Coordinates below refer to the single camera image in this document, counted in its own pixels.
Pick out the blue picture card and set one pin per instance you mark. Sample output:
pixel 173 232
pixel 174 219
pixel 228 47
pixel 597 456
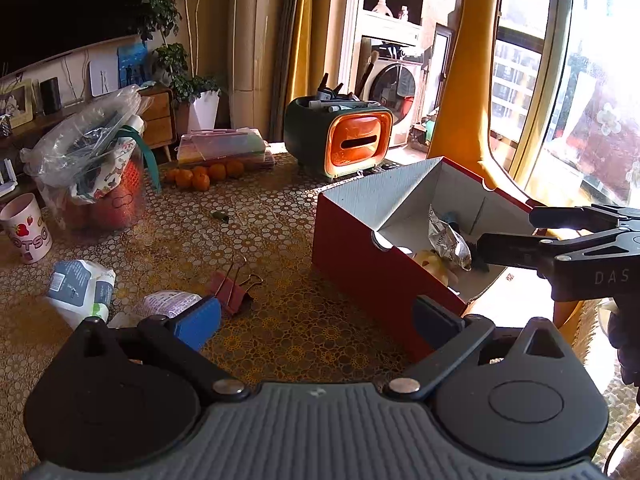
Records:
pixel 132 67

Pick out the clear plastic bag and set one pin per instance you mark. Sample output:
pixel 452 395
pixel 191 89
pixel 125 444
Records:
pixel 80 142

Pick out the purple white bread packet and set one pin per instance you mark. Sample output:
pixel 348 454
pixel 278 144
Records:
pixel 166 302

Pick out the photo frame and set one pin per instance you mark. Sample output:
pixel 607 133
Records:
pixel 17 102

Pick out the white router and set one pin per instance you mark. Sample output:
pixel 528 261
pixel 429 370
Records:
pixel 8 179

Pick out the cartoon face plush pouch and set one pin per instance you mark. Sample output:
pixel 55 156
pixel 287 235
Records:
pixel 434 265

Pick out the black television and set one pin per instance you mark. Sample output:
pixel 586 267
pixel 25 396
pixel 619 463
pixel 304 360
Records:
pixel 32 31

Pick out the white blue tissue pack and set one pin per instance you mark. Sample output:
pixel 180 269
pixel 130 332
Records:
pixel 80 289

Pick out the white pot green plant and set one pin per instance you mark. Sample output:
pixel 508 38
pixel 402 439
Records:
pixel 177 59

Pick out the white washing machine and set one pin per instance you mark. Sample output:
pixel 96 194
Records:
pixel 392 74

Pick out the orange mandarin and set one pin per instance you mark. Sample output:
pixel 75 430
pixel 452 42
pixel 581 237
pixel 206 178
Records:
pixel 200 182
pixel 184 179
pixel 217 172
pixel 234 169

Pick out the black speaker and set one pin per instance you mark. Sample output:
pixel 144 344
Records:
pixel 50 96

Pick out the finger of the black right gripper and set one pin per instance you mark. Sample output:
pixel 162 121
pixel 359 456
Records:
pixel 593 218
pixel 523 251

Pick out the wooden tv cabinet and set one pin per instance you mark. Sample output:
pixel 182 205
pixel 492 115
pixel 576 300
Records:
pixel 160 132

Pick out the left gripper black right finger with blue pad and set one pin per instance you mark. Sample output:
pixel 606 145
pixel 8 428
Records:
pixel 455 340

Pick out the yellow giraffe figure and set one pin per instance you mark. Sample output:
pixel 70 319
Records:
pixel 462 127

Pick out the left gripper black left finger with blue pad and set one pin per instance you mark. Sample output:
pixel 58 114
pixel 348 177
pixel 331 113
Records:
pixel 174 344

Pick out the red white cardboard box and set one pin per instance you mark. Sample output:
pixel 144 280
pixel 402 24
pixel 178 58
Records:
pixel 368 230

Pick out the red binder clip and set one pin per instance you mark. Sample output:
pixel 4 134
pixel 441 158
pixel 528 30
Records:
pixel 232 292

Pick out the yellow curtain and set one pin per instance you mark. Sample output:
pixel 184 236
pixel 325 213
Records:
pixel 292 66

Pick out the pink strawberry mug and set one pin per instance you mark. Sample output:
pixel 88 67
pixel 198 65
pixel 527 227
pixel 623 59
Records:
pixel 23 223

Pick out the silver foil snack pouch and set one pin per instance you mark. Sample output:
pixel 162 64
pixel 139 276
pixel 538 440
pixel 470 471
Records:
pixel 447 242

